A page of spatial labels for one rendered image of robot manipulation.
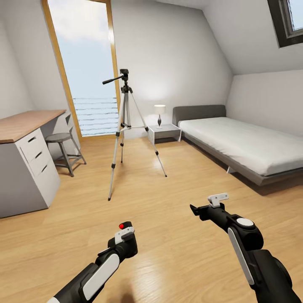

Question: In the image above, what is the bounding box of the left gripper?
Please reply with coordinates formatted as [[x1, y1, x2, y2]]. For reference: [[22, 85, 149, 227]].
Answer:
[[116, 238, 136, 260]]

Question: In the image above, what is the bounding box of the digital camera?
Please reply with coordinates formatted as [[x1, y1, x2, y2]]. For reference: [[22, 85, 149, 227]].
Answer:
[[108, 221, 138, 258]]

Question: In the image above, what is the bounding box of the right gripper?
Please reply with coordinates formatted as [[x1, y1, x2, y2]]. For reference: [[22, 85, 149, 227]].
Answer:
[[190, 203, 226, 226]]

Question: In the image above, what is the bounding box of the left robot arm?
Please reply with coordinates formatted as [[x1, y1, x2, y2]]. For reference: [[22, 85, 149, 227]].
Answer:
[[47, 227, 136, 303]]

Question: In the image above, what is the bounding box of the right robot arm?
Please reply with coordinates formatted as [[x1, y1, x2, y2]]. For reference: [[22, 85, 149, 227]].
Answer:
[[190, 193, 302, 303]]

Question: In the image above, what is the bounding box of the camera tripod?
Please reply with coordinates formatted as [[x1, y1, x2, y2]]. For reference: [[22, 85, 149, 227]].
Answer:
[[102, 69, 159, 201]]

